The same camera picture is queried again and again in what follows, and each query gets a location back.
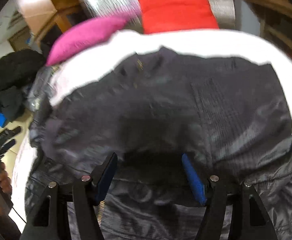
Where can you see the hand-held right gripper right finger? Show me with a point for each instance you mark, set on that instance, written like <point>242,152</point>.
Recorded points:
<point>195,182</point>

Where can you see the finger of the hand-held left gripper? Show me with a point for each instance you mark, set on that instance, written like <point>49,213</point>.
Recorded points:
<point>8,145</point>

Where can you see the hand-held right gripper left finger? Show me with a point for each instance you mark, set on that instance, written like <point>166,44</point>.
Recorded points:
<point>105,180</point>

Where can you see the dark grey jacket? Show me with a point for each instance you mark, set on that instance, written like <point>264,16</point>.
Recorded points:
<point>161,100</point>

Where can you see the pile of black clothes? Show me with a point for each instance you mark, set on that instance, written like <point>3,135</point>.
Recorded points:
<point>10,72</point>

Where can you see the clear plastic bag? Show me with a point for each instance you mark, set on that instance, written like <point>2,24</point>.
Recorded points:
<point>39,90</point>

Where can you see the magenta cloth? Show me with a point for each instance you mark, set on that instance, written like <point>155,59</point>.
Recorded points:
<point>86,35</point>

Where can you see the white bed sheet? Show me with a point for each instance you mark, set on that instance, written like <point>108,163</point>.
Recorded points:
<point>211,42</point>

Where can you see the wooden cabinet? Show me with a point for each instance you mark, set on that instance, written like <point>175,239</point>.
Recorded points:
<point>58,2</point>

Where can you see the red folded cloth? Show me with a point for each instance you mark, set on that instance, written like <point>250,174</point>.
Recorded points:
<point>176,10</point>

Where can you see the silver insulation mat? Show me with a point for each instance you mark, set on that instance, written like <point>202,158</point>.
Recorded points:
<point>219,0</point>

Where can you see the wooden railing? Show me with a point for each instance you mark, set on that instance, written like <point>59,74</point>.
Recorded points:
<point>278,7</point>

